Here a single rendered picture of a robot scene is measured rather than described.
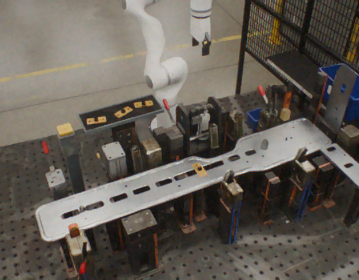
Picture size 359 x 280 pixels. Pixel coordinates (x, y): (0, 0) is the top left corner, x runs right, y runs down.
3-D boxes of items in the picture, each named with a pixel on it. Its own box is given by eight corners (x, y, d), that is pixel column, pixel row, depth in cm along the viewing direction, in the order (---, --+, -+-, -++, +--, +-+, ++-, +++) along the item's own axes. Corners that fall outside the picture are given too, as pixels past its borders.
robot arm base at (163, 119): (145, 121, 240) (143, 96, 227) (175, 111, 247) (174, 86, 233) (159, 142, 228) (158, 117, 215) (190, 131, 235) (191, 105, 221)
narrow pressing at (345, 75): (337, 133, 204) (356, 74, 181) (322, 119, 212) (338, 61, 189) (338, 133, 204) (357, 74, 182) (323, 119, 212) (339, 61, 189)
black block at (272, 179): (263, 230, 197) (272, 189, 178) (250, 214, 205) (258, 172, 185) (277, 224, 200) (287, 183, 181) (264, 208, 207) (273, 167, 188)
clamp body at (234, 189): (223, 249, 190) (230, 199, 167) (211, 229, 198) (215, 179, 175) (241, 241, 193) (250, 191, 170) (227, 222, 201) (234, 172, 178)
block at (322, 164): (309, 213, 204) (322, 174, 186) (295, 198, 212) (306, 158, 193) (324, 207, 207) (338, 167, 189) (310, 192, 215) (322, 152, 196)
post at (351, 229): (351, 235, 194) (370, 195, 175) (335, 219, 202) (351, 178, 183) (361, 231, 196) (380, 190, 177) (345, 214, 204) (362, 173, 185)
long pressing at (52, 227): (45, 250, 155) (44, 248, 154) (33, 207, 170) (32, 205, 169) (335, 144, 199) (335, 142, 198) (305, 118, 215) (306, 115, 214)
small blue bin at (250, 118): (253, 133, 250) (255, 121, 244) (244, 123, 257) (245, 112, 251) (268, 128, 253) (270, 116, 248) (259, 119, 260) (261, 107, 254)
